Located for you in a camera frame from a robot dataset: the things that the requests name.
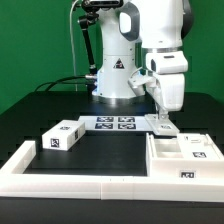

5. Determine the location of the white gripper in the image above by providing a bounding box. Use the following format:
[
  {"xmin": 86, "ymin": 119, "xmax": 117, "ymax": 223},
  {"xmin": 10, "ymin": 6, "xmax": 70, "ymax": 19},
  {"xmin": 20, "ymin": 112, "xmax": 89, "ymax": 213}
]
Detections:
[{"xmin": 145, "ymin": 51, "xmax": 188, "ymax": 120}]

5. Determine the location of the white cabinet door panel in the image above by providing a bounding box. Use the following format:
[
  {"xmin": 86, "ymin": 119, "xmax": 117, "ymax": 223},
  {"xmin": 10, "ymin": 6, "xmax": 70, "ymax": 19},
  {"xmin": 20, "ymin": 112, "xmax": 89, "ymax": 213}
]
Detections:
[
  {"xmin": 177, "ymin": 133, "xmax": 224, "ymax": 161},
  {"xmin": 145, "ymin": 114, "xmax": 179, "ymax": 136}
]

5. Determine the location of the white cabinet body box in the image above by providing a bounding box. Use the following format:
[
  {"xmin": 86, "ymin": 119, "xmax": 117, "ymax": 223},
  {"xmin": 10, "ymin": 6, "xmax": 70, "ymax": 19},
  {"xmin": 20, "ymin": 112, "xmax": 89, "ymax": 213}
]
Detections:
[{"xmin": 145, "ymin": 133, "xmax": 224, "ymax": 179}]

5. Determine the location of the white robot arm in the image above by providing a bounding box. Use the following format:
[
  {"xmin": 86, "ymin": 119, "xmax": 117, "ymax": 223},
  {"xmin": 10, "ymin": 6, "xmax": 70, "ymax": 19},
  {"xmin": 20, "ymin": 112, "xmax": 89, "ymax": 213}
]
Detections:
[{"xmin": 80, "ymin": 0, "xmax": 193, "ymax": 120}]

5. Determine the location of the small white cabinet top block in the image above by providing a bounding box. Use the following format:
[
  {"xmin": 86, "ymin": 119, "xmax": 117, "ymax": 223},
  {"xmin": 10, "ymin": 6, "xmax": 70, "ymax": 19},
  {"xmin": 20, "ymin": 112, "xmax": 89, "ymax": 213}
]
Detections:
[{"xmin": 42, "ymin": 120, "xmax": 85, "ymax": 151}]

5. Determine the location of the white marker sheet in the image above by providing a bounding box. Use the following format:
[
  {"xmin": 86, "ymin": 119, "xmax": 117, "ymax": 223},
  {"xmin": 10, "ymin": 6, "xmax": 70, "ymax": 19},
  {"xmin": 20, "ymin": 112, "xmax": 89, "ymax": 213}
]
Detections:
[{"xmin": 79, "ymin": 116, "xmax": 152, "ymax": 131}]

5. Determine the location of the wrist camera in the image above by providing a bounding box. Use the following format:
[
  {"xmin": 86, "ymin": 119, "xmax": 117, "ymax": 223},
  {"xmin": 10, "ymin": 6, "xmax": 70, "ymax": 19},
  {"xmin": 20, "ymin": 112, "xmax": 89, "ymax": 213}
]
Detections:
[{"xmin": 128, "ymin": 68, "xmax": 153, "ymax": 96}]

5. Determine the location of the black cable bundle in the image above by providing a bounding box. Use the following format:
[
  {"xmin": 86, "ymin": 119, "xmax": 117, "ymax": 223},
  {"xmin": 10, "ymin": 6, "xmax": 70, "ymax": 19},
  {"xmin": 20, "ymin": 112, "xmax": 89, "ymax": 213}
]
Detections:
[{"xmin": 34, "ymin": 75, "xmax": 98, "ymax": 93}]

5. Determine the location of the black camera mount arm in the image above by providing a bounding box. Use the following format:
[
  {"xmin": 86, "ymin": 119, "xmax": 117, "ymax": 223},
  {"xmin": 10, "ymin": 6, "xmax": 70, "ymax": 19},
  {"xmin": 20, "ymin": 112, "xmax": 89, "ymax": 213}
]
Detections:
[{"xmin": 76, "ymin": 0, "xmax": 123, "ymax": 75}]

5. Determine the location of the white cable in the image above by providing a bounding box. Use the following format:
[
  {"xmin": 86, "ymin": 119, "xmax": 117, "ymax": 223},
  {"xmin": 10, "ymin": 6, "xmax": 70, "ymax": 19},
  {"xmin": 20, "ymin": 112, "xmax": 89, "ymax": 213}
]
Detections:
[{"xmin": 68, "ymin": 0, "xmax": 81, "ymax": 92}]

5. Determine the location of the white U-shaped border frame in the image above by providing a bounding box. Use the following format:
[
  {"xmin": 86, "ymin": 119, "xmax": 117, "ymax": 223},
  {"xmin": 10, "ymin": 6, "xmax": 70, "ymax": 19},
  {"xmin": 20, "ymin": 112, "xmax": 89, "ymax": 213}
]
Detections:
[{"xmin": 0, "ymin": 141, "xmax": 224, "ymax": 203}]

